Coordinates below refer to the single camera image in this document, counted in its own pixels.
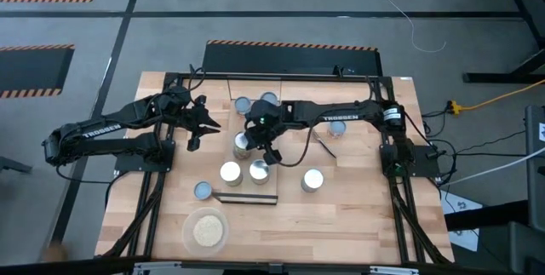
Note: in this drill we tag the clear plastic bowl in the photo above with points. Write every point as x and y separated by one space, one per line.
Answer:
187 232

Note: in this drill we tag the green oranges can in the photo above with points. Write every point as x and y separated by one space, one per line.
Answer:
259 169

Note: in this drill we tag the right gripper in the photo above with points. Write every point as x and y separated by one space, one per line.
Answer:
264 122

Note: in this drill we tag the dark metal table foot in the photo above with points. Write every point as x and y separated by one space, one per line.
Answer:
502 78

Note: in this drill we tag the blue tomatoes can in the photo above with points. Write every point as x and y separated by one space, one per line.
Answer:
313 178

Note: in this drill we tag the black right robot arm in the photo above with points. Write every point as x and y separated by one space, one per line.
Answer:
340 115

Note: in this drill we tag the white mixed fruit can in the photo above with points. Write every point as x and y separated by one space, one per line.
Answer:
269 97

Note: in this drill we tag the green pears can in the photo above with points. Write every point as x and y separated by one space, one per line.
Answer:
231 172

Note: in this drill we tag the silver aluminium bar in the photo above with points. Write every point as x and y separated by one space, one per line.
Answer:
157 267
394 270

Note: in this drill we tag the black aluminium rig frame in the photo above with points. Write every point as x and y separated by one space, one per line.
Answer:
213 75

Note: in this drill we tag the peaches can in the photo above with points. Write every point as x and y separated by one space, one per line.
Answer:
240 143

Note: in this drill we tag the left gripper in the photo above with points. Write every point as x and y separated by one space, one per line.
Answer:
192 119

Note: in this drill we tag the orange colourful can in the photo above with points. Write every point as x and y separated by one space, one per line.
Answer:
203 190

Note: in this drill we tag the dark drawer cabinet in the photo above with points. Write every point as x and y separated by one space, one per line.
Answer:
536 173

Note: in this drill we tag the white floor sheet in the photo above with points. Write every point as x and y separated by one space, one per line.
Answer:
462 232

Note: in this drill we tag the beige grain pile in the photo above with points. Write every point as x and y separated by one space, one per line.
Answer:
208 231

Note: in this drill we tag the black-framed wooden shelf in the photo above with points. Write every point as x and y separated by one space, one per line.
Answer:
247 198

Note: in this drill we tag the grey can top back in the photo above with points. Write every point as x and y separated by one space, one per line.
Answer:
242 105

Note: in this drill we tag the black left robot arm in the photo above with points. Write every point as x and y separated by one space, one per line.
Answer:
140 143

